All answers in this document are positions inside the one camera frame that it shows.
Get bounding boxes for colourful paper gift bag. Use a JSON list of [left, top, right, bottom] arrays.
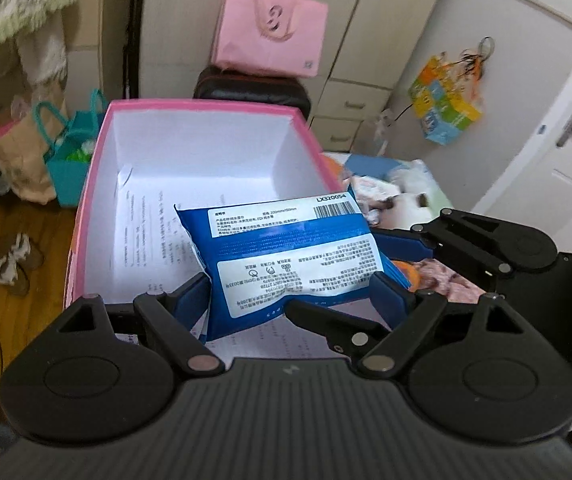
[[408, 51, 484, 146]]

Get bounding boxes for blue wet wipes pack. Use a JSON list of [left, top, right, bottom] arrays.
[[177, 192, 411, 341]]

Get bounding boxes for white brown plush dog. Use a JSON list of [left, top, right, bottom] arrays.
[[362, 159, 453, 230]]

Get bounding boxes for grey wooden wardrobe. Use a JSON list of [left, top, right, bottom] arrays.
[[138, 0, 437, 152]]

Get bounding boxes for white door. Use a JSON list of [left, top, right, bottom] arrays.
[[472, 72, 572, 252]]

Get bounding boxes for pink cardboard box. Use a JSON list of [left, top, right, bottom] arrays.
[[64, 99, 339, 304]]

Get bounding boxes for white plastic bag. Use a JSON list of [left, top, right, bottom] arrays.
[[365, 108, 395, 156]]

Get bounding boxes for black suitcase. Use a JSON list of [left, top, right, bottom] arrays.
[[193, 66, 312, 119]]

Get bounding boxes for printed paper sheet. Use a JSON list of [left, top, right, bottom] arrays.
[[110, 164, 347, 361]]

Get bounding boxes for orange plush fruit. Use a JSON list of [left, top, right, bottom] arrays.
[[392, 260, 421, 292]]

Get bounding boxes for pink tote bag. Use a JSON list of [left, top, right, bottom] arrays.
[[210, 0, 328, 78]]

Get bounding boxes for brown paper bag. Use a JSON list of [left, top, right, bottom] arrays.
[[0, 82, 68, 205]]

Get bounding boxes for patterned slippers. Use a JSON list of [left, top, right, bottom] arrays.
[[0, 233, 44, 297]]

